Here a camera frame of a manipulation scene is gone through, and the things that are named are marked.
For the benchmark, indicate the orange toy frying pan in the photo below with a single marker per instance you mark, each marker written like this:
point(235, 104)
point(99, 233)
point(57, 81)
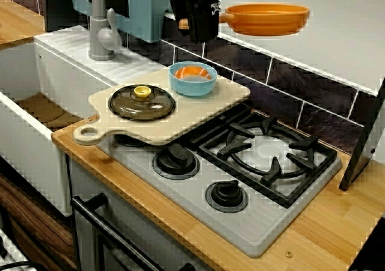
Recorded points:
point(270, 21)

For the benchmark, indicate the black stove knob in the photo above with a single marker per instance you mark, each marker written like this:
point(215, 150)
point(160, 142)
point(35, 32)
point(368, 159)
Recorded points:
point(129, 141)
point(176, 160)
point(225, 196)

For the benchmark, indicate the black burner grate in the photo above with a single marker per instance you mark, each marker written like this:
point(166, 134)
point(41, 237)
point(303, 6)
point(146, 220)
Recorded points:
point(308, 180)
point(216, 126)

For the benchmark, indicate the small brass screw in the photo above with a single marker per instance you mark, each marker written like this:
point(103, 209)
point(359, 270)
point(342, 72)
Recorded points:
point(288, 253)

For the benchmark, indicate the teal toy appliance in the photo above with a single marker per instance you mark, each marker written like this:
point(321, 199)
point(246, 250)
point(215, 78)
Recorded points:
point(144, 12)

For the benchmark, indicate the light wooden cutting board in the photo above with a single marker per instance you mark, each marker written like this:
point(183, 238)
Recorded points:
point(150, 126)

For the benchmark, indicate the black slanted panel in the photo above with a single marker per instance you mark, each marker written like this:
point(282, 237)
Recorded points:
point(361, 151)

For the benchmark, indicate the grey toy faucet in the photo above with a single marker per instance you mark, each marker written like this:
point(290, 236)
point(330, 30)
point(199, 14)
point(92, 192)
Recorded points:
point(97, 42)

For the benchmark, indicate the toy oven door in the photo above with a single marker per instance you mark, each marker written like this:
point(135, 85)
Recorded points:
point(84, 238)

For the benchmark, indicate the grey toy stove top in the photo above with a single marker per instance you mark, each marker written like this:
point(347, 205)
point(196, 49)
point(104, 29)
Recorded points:
point(264, 232)

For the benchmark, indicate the light blue bowl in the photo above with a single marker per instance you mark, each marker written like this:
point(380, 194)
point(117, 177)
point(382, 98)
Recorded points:
point(192, 87)

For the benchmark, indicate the white toy sink basin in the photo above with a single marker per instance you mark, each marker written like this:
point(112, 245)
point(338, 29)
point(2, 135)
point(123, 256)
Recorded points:
point(30, 163)

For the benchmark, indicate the orange salmon sushi toy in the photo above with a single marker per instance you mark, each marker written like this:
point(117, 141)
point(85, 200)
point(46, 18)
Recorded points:
point(189, 72)

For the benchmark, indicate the glass lid with yellow knob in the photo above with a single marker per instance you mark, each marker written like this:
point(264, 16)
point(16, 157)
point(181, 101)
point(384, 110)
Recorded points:
point(141, 91)

